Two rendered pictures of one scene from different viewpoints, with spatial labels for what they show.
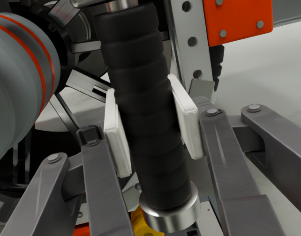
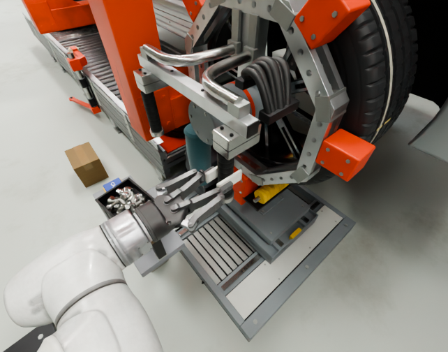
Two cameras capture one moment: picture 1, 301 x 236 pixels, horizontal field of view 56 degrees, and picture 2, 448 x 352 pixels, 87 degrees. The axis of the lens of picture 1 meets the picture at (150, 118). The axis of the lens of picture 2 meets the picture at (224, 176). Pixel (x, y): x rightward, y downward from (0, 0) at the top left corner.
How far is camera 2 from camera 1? 0.44 m
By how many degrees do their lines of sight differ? 46
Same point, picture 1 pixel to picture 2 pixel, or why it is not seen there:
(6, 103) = not seen: hidden behind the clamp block
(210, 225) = (325, 227)
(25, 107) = not seen: hidden behind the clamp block
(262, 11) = (345, 170)
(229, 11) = (331, 156)
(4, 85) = not seen: hidden behind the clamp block
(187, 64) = (302, 159)
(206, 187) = (359, 211)
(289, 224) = (368, 276)
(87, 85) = (280, 124)
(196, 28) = (312, 151)
